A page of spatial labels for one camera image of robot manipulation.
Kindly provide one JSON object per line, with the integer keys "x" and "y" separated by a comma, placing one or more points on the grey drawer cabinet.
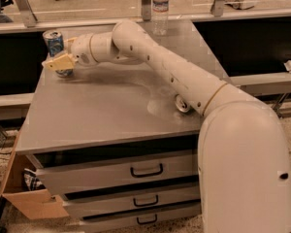
{"x": 110, "y": 111}

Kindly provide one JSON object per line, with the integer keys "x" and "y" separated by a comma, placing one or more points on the green crushed soda can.
{"x": 181, "y": 104}

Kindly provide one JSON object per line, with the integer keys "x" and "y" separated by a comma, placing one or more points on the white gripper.
{"x": 81, "y": 51}

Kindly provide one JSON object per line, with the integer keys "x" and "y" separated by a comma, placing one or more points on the clear plastic water bottle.
{"x": 160, "y": 12}

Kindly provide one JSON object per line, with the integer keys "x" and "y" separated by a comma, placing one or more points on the bottom grey drawer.
{"x": 140, "y": 218}

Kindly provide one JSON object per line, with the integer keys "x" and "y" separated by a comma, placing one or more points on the checkered cloth in box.
{"x": 31, "y": 180}

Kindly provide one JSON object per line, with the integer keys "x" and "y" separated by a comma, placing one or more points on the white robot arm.
{"x": 243, "y": 160}

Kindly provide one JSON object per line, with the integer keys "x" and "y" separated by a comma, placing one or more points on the brown cardboard box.
{"x": 34, "y": 204}

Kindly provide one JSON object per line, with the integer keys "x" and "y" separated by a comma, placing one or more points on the top grey drawer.
{"x": 117, "y": 172}

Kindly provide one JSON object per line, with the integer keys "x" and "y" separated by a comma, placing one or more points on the middle grey drawer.
{"x": 127, "y": 201}

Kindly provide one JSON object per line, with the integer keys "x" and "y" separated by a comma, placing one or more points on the grey drawer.
{"x": 127, "y": 201}
{"x": 140, "y": 218}
{"x": 117, "y": 172}

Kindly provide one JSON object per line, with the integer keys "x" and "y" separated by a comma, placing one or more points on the blue red bull can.
{"x": 55, "y": 44}

